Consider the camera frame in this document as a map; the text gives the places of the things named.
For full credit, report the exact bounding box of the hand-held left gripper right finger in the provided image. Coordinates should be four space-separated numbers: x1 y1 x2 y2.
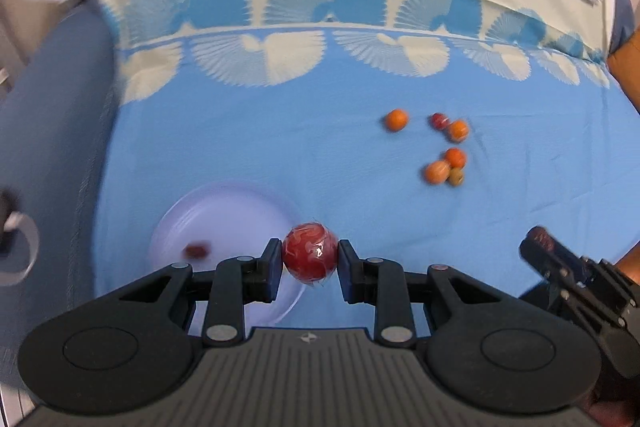
337 239 501 349

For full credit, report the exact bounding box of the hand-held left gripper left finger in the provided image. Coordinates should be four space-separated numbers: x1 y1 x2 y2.
117 238 284 349

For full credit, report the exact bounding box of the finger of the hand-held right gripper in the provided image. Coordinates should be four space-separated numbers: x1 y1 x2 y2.
519 238 576 294
547 232 608 273

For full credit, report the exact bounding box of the red white-marbled fruit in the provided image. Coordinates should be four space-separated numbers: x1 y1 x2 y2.
281 222 341 289

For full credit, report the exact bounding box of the light blue plate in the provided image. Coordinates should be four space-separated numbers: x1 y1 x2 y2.
147 181 311 325

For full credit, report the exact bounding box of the plastic-wrapped orange mandarin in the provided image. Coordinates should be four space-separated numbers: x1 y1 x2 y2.
424 160 450 185
446 119 471 144

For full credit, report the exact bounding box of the blue cream fan-print blanket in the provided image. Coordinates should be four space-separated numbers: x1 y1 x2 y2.
87 0 640 338

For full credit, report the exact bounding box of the orange-brown furniture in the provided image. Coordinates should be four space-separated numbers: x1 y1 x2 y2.
606 39 640 112

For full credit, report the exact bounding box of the blue sofa armrest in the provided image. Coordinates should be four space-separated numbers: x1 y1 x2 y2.
0 4 123 373

